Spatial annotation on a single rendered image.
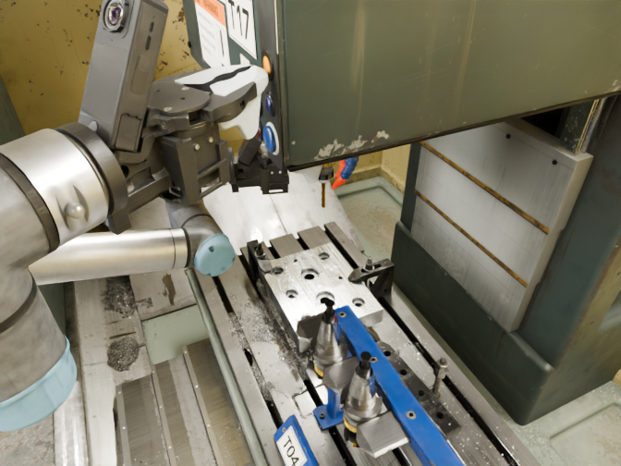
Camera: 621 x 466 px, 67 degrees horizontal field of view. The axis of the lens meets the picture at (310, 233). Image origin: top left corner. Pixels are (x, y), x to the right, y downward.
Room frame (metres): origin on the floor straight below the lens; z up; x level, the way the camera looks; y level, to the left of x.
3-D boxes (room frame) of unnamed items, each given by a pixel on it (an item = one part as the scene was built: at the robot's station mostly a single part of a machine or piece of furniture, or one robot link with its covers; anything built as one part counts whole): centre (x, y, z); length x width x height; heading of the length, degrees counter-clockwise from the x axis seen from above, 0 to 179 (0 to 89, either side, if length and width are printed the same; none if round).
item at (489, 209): (1.01, -0.43, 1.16); 0.48 x 0.05 x 0.51; 24
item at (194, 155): (0.35, 0.13, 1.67); 0.12 x 0.08 x 0.09; 145
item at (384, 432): (0.36, -0.10, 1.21); 0.07 x 0.05 x 0.01; 114
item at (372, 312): (0.89, -0.02, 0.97); 0.29 x 0.23 x 0.05; 24
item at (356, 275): (0.93, -0.16, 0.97); 0.13 x 0.03 x 0.15; 114
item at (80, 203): (0.28, 0.18, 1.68); 0.08 x 0.05 x 0.08; 55
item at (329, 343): (0.51, -0.03, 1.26); 0.04 x 0.04 x 0.07
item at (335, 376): (0.46, -0.05, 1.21); 0.07 x 0.05 x 0.01; 114
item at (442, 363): (0.62, -0.28, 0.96); 0.03 x 0.03 x 0.13
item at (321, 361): (0.51, -0.03, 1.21); 0.06 x 0.06 x 0.03
